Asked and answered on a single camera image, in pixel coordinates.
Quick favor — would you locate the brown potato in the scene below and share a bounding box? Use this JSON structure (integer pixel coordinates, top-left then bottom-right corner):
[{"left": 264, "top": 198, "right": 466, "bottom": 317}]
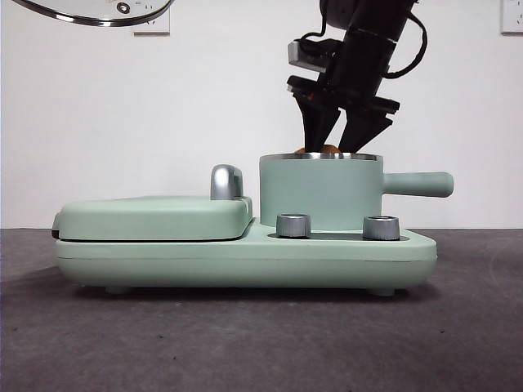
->
[{"left": 294, "top": 145, "right": 342, "bottom": 155}]

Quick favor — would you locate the glass lid with green knob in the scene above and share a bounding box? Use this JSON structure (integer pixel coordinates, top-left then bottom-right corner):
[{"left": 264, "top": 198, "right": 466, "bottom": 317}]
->
[{"left": 11, "top": 0, "right": 175, "bottom": 28}]

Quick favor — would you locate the mint green cooker base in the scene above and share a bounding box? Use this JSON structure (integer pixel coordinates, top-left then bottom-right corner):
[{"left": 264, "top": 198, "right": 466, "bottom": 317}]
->
[{"left": 55, "top": 217, "right": 439, "bottom": 296}]

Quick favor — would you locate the silver control knob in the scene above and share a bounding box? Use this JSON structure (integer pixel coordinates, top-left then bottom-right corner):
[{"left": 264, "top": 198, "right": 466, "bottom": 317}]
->
[
  {"left": 362, "top": 215, "right": 401, "bottom": 242},
  {"left": 275, "top": 212, "right": 313, "bottom": 239}
]

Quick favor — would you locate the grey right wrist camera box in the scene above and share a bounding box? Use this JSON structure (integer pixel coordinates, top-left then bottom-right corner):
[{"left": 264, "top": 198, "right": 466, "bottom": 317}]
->
[{"left": 286, "top": 38, "right": 341, "bottom": 75}]

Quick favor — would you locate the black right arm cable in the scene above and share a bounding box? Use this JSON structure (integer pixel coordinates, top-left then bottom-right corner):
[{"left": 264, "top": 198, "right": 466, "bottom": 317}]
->
[{"left": 385, "top": 6, "right": 430, "bottom": 80}]

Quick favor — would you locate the white wall socket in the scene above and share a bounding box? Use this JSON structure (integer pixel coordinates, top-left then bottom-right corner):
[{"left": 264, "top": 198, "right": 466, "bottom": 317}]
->
[
  {"left": 132, "top": 7, "right": 172, "bottom": 38},
  {"left": 500, "top": 0, "right": 523, "bottom": 35}
]

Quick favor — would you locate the mint green griddle cover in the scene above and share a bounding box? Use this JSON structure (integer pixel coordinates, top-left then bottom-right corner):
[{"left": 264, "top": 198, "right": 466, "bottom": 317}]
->
[{"left": 51, "top": 194, "right": 255, "bottom": 243}]

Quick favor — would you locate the chrome griddle cover handle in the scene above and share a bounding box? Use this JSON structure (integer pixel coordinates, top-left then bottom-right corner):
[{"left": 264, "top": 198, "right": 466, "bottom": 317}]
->
[{"left": 210, "top": 164, "right": 246, "bottom": 202}]

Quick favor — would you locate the mint green pot with handle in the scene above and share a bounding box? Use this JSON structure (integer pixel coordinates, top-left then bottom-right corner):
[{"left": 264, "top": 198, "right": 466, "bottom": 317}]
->
[{"left": 258, "top": 151, "right": 456, "bottom": 231}]

